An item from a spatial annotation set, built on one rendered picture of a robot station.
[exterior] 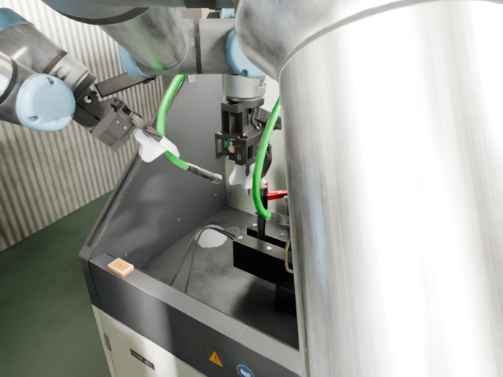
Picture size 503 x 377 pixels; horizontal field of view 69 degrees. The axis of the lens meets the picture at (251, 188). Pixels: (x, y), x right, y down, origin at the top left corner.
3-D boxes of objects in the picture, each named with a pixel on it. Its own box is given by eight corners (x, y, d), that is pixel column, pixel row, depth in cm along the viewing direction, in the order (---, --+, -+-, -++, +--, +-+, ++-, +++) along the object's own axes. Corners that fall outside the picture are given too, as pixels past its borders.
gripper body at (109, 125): (117, 149, 73) (61, 109, 68) (144, 116, 74) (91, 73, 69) (118, 155, 66) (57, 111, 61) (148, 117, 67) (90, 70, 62)
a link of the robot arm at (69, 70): (70, 55, 67) (66, 50, 59) (93, 73, 69) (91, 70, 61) (44, 87, 66) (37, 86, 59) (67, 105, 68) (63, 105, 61)
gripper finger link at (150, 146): (163, 174, 73) (124, 145, 70) (182, 151, 73) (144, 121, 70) (165, 176, 70) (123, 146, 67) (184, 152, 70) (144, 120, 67)
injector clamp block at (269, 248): (233, 288, 94) (232, 239, 87) (254, 266, 101) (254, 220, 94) (365, 348, 78) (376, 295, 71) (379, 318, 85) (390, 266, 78)
